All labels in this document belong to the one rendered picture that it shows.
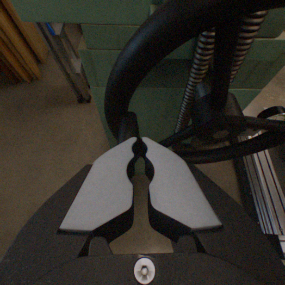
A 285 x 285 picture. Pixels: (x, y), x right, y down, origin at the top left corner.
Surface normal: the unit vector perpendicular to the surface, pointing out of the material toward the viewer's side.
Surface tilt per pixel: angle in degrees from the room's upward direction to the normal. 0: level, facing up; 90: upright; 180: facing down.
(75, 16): 90
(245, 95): 90
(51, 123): 0
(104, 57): 90
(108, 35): 90
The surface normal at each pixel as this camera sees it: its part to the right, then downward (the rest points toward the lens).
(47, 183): 0.04, -0.49
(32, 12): 0.02, 0.87
